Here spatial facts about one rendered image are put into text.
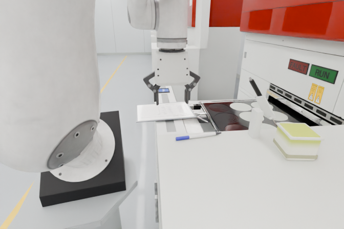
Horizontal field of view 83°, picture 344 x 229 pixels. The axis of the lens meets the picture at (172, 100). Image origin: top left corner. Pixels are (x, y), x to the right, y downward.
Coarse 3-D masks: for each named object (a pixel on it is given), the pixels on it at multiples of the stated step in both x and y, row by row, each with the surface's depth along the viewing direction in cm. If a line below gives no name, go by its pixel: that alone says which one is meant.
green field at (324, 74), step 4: (312, 68) 77; (316, 68) 75; (320, 68) 73; (324, 68) 71; (312, 72) 77; (316, 72) 75; (320, 72) 73; (324, 72) 71; (328, 72) 70; (332, 72) 68; (316, 76) 75; (320, 76) 73; (324, 76) 71; (328, 76) 70; (332, 76) 68; (328, 80) 70; (332, 80) 68
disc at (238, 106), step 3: (231, 105) 95; (234, 105) 95; (237, 105) 95; (240, 105) 95; (243, 105) 95; (246, 105) 95; (249, 105) 95; (234, 108) 92; (237, 108) 92; (240, 108) 92; (243, 108) 92; (246, 108) 92; (249, 108) 92
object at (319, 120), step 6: (270, 90) 103; (270, 96) 105; (276, 96) 98; (282, 96) 95; (282, 102) 94; (288, 102) 90; (294, 102) 88; (294, 108) 86; (300, 108) 82; (306, 114) 79; (312, 114) 76; (312, 120) 76; (318, 120) 74; (324, 120) 72
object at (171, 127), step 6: (162, 96) 91; (168, 96) 90; (174, 96) 90; (162, 102) 84; (168, 102) 84; (168, 120) 68; (174, 120) 68; (180, 120) 68; (156, 126) 64; (162, 126) 64; (168, 126) 64; (174, 126) 64; (180, 126) 64; (156, 132) 65; (162, 132) 60; (168, 132) 60; (174, 132) 60; (180, 132) 60; (186, 132) 60; (156, 138) 73
